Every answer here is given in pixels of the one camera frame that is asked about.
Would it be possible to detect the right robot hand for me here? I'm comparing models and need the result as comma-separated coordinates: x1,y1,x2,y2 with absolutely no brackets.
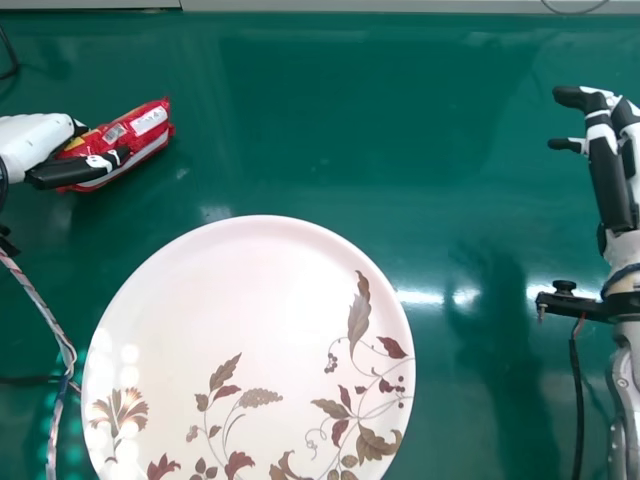
535,85,640,326

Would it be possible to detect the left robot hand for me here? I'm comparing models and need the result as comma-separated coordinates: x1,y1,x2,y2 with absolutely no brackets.
0,113,132,192

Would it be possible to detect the red biscuit packet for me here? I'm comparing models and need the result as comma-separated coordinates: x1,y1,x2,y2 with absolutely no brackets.
54,96,177,195

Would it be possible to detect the plate with brown leaf pattern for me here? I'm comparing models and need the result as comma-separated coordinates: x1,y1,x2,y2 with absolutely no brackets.
81,214,417,480

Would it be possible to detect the thin grey cable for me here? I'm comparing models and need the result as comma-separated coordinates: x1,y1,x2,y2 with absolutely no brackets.
541,0,610,16

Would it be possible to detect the black cable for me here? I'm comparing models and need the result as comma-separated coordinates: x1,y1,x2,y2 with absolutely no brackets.
567,319,589,480

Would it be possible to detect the red and white striped cable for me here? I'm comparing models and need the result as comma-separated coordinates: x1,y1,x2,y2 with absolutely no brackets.
0,247,81,480

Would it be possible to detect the white cable channel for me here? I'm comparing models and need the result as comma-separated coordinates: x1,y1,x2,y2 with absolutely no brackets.
0,0,640,16

